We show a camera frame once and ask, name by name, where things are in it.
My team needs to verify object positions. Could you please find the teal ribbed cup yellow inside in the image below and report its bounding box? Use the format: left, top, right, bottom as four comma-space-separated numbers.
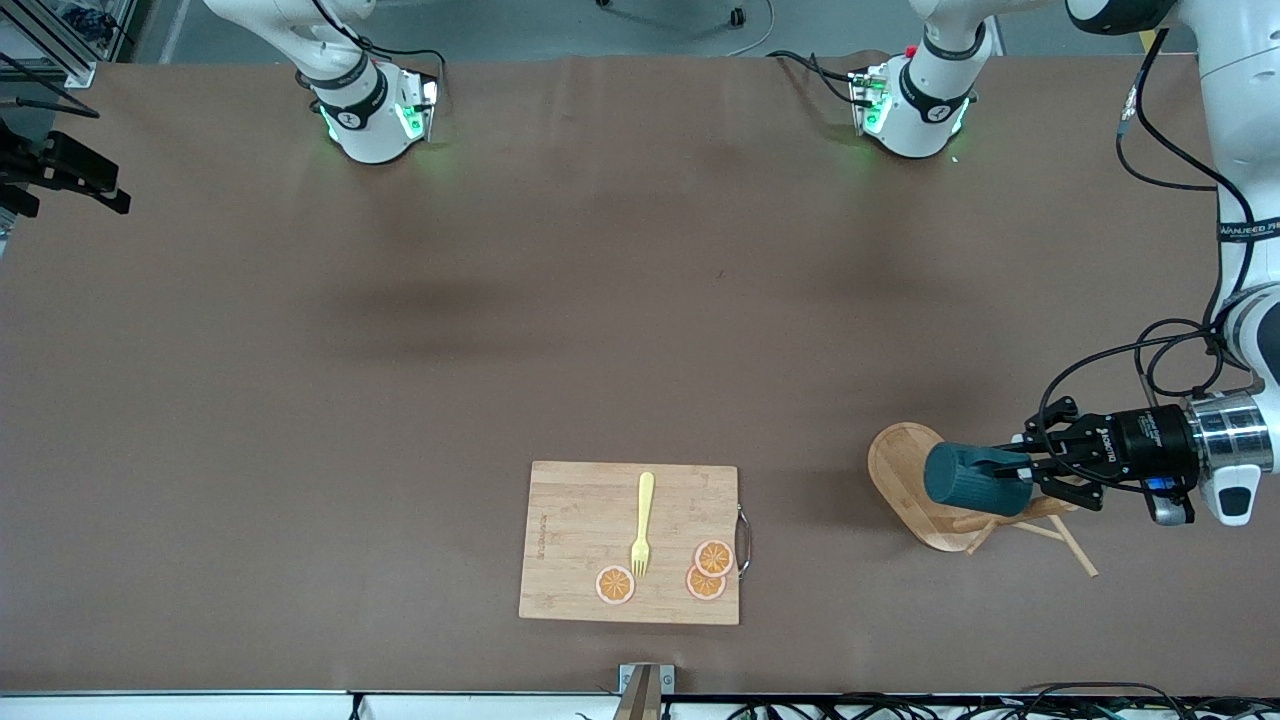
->
923, 441, 1034, 517

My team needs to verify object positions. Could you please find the wooden mug rack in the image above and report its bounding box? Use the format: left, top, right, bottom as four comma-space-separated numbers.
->
866, 422, 1101, 578

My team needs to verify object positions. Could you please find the yellow plastic fork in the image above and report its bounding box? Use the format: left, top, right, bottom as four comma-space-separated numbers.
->
630, 472, 657, 578

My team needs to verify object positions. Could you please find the bamboo cutting board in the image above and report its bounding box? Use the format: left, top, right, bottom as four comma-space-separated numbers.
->
519, 461, 741, 627

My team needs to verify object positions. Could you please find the thin black cable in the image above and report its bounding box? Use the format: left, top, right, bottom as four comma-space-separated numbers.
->
0, 95, 102, 120

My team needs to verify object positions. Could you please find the aluminium frame structure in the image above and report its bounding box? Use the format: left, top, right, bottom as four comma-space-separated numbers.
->
0, 0, 138, 90

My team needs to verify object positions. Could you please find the black cable bundle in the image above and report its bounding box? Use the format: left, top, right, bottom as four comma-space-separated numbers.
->
730, 682, 1280, 720

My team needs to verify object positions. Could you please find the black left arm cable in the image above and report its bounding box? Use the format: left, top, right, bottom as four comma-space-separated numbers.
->
1038, 28, 1264, 421

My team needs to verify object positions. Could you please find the black right base cable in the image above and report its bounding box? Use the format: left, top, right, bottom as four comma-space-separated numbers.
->
310, 0, 449, 107

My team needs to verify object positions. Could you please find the black base cable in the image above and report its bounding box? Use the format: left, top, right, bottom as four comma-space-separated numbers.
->
767, 48, 871, 109
310, 0, 449, 107

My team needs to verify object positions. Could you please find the black left base cable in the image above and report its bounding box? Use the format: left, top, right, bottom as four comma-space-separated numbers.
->
767, 48, 871, 109

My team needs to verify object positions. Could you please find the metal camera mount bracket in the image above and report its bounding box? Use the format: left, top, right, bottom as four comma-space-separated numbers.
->
612, 663, 676, 720

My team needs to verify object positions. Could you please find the white floor cable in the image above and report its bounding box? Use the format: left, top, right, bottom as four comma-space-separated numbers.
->
724, 0, 777, 58

